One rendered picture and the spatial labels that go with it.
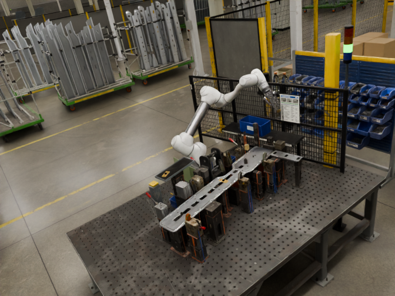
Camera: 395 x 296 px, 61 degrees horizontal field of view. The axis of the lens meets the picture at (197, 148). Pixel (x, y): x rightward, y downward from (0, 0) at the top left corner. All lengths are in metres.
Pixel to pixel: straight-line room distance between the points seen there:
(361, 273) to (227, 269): 1.43
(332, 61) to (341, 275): 1.93
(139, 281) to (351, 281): 1.89
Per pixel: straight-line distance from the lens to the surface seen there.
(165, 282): 2.63
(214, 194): 2.82
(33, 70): 11.92
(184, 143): 3.46
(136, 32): 10.39
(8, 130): 8.43
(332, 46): 3.19
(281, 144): 3.35
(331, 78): 3.27
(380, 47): 7.01
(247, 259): 2.67
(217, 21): 5.52
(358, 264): 3.66
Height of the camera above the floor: 2.63
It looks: 27 degrees down
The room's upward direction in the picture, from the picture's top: 10 degrees counter-clockwise
